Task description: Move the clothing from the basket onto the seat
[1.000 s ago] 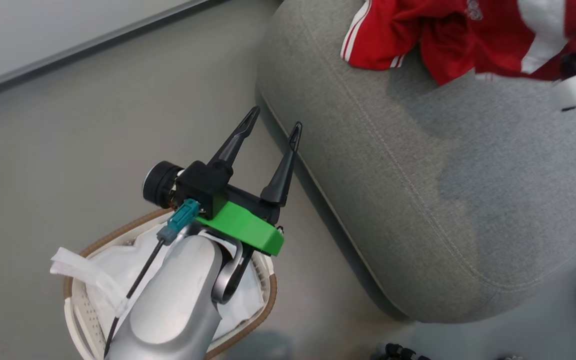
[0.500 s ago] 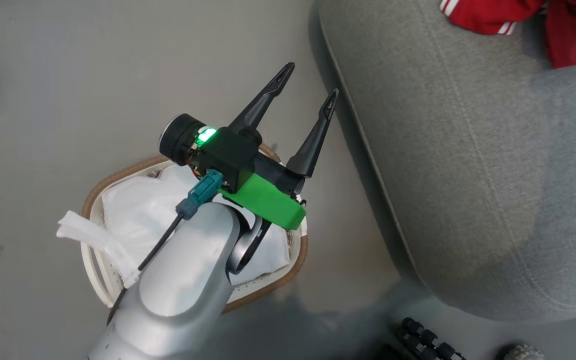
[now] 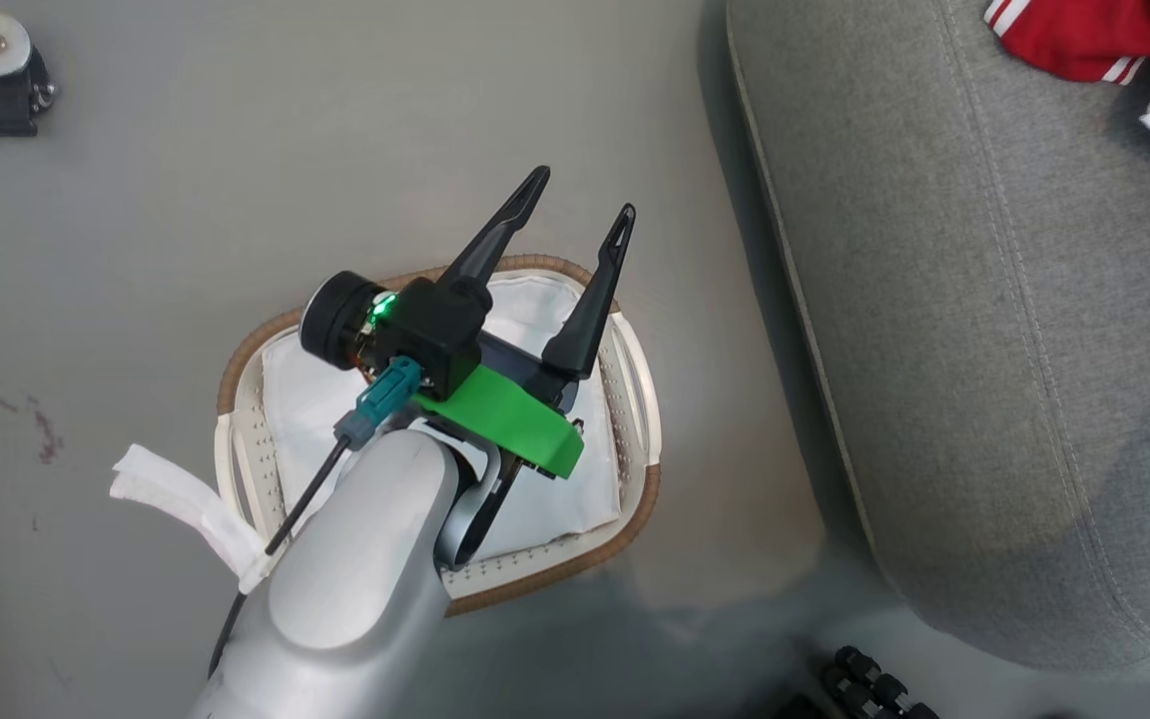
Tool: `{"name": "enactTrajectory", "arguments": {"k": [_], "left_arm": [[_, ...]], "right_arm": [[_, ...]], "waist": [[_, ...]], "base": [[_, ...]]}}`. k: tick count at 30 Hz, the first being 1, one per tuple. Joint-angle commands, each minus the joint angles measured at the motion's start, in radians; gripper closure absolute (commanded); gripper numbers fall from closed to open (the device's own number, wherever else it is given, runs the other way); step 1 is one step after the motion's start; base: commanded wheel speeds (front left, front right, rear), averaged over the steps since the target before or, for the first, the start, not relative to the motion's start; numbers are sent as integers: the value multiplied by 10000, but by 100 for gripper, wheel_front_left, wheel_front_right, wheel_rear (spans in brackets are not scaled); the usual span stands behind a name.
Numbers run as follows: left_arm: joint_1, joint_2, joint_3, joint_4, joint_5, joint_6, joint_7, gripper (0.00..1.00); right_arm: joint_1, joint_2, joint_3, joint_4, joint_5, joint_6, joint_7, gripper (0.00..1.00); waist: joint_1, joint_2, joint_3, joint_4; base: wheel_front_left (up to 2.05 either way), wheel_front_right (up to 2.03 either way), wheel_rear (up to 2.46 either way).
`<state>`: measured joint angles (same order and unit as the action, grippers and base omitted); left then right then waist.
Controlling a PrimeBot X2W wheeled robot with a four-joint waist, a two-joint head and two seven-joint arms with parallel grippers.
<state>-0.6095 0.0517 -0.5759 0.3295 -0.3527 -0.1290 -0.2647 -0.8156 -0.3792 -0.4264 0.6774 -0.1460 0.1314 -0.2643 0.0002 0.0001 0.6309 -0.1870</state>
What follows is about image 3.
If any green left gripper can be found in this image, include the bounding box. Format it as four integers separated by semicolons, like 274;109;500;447
413;166;637;480

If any red and white jacket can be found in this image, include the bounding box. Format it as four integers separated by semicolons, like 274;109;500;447
983;0;1150;166

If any grey fabric sofa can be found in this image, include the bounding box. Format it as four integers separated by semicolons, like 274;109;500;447
725;0;1150;682

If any white wicker-rimmed laundry basket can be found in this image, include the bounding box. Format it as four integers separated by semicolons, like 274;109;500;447
216;254;663;618

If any white cloth basket liner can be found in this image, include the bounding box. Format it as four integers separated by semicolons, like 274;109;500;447
110;274;628;596

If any black caster wheel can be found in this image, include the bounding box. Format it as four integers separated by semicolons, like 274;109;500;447
0;48;58;139

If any teal cable connector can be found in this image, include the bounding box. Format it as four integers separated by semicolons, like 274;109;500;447
333;357;424;450

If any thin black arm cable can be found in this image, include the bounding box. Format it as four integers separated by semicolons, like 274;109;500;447
208;437;352;682

